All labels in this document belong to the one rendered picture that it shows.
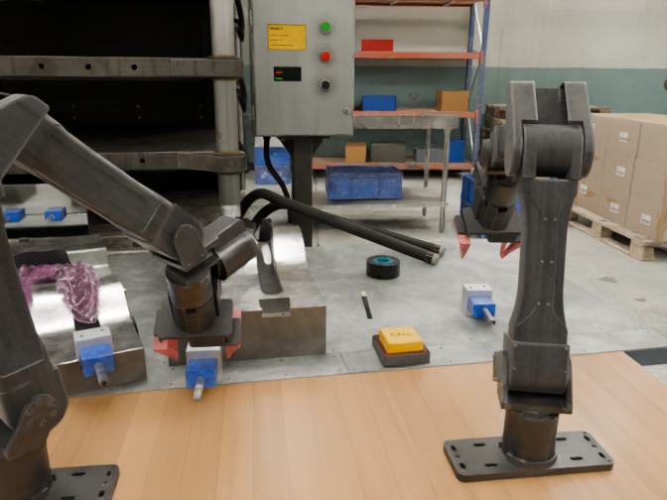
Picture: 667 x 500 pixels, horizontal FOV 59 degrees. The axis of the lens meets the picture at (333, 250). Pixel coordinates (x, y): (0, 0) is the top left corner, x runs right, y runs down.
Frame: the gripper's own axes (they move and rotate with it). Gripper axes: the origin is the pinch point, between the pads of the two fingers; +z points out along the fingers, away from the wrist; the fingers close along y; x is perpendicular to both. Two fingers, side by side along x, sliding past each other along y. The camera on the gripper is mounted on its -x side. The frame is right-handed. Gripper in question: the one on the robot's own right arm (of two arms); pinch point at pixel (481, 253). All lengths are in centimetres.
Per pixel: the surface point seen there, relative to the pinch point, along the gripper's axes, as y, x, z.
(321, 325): 31.4, 18.3, -2.1
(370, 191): -15, -278, 231
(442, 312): 6.9, 5.9, 11.2
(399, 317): 15.8, 7.9, 10.1
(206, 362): 49, 28, -6
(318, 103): 31, -74, 15
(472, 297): 1.4, 5.4, 6.8
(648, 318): -148, -105, 168
